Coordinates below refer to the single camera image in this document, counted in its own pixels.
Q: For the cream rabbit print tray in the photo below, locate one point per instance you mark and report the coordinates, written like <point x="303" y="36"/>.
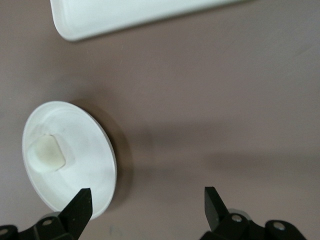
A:
<point x="125" y="15"/>

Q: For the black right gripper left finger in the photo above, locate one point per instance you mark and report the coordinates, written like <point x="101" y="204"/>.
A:
<point x="77" y="212"/>

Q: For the round cream plate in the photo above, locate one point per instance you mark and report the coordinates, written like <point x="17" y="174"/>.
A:
<point x="82" y="160"/>

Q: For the small white steamed bun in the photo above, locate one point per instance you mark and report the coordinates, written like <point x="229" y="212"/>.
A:
<point x="47" y="153"/>

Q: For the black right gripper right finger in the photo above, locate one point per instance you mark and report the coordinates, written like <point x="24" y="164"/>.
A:
<point x="215" y="210"/>

